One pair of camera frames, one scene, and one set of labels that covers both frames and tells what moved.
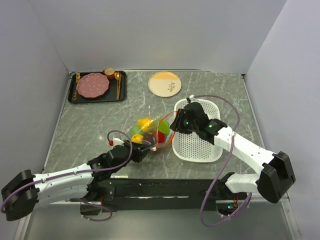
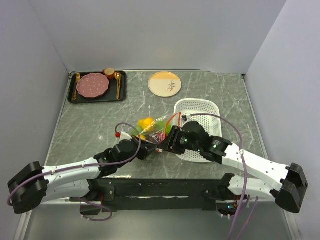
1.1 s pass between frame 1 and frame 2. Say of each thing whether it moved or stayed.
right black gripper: moved
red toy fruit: stayed
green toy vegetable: stayed
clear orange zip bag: stayed
